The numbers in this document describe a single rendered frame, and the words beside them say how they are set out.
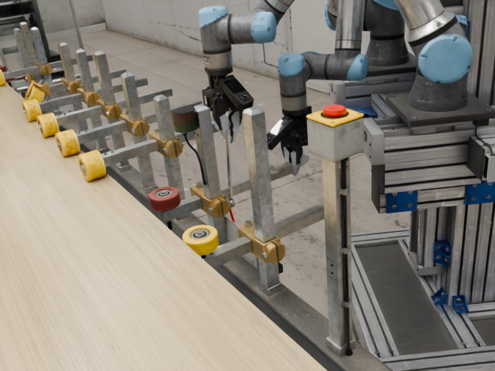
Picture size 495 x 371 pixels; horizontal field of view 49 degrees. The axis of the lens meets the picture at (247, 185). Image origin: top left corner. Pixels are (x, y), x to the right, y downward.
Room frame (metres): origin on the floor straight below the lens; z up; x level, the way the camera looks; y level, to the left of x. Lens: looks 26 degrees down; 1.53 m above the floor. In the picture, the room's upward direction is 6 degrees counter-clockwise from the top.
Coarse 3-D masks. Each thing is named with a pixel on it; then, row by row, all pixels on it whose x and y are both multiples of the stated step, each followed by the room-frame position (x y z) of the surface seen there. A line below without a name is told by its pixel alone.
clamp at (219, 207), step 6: (192, 192) 1.36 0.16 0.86; (198, 192) 1.33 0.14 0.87; (204, 198) 1.30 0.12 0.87; (216, 198) 1.29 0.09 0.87; (222, 198) 1.29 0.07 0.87; (204, 204) 1.30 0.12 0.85; (210, 204) 1.27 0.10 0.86; (216, 204) 1.26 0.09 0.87; (222, 204) 1.27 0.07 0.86; (228, 204) 1.28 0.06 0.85; (204, 210) 1.31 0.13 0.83; (210, 210) 1.26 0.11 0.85; (216, 210) 1.26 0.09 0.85; (222, 210) 1.27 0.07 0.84; (228, 210) 1.28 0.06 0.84; (222, 216) 1.27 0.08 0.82
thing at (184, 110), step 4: (180, 108) 1.30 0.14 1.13; (184, 108) 1.29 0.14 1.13; (188, 108) 1.29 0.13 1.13; (192, 108) 1.29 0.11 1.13; (172, 112) 1.28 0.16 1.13; (176, 112) 1.27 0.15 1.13; (180, 112) 1.27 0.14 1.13; (184, 112) 1.26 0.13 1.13; (188, 112) 1.26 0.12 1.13; (184, 132) 1.26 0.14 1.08; (196, 132) 1.30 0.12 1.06; (184, 136) 1.28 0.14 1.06; (196, 136) 1.30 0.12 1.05; (200, 136) 1.28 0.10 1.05; (188, 144) 1.28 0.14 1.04; (192, 148) 1.28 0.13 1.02; (196, 152) 1.29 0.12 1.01; (200, 160) 1.29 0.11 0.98; (200, 164) 1.29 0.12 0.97; (200, 168) 1.29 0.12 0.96; (204, 180) 1.29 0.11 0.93; (204, 184) 1.29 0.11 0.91
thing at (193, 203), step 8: (280, 168) 1.46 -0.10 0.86; (288, 168) 1.47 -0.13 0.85; (248, 176) 1.42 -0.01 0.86; (272, 176) 1.44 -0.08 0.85; (280, 176) 1.45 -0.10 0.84; (232, 184) 1.38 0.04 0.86; (240, 184) 1.38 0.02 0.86; (248, 184) 1.39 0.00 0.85; (224, 192) 1.35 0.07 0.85; (240, 192) 1.38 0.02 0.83; (184, 200) 1.31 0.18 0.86; (192, 200) 1.31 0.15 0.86; (200, 200) 1.31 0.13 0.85; (176, 208) 1.28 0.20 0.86; (184, 208) 1.29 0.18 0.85; (192, 208) 1.30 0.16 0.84; (160, 216) 1.27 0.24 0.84; (168, 216) 1.26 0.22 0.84; (176, 216) 1.27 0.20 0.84
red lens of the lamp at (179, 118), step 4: (192, 112) 1.26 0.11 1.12; (172, 116) 1.27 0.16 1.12; (176, 116) 1.26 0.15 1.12; (180, 116) 1.25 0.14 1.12; (184, 116) 1.25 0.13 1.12; (188, 116) 1.26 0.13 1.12; (192, 116) 1.26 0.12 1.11; (196, 116) 1.28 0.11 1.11; (172, 120) 1.27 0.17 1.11; (176, 120) 1.26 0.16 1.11; (180, 120) 1.25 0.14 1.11; (184, 120) 1.25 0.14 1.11; (188, 120) 1.25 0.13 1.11; (192, 120) 1.26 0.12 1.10
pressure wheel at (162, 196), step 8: (152, 192) 1.29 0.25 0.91; (160, 192) 1.29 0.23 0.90; (168, 192) 1.29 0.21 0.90; (176, 192) 1.27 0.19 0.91; (152, 200) 1.25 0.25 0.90; (160, 200) 1.24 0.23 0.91; (168, 200) 1.24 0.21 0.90; (176, 200) 1.26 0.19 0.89; (152, 208) 1.25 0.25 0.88; (160, 208) 1.24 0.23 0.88; (168, 208) 1.24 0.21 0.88; (168, 224) 1.27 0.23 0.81
